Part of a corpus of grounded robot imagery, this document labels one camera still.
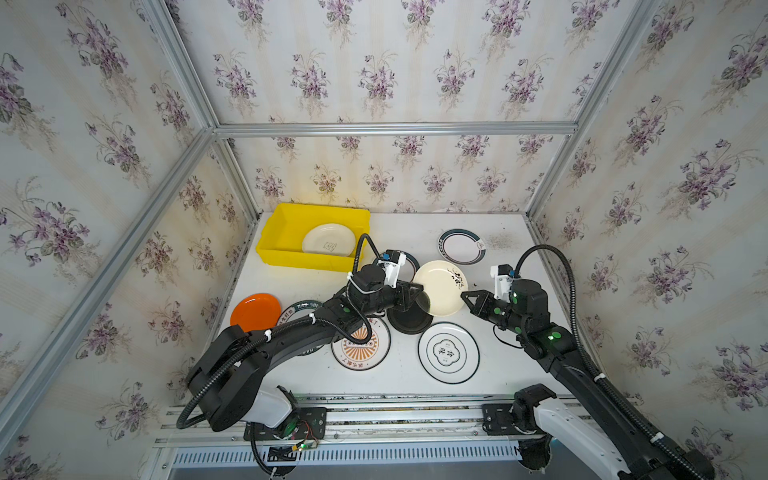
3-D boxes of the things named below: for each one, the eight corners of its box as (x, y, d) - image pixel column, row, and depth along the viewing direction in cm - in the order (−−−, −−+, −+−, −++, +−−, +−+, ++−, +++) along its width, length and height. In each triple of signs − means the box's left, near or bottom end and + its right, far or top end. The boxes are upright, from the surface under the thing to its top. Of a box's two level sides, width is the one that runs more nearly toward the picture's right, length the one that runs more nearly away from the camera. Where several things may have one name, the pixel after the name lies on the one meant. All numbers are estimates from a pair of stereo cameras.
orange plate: (229, 331, 91) (225, 327, 89) (241, 297, 99) (238, 293, 96) (276, 331, 91) (274, 327, 89) (285, 298, 99) (282, 293, 96)
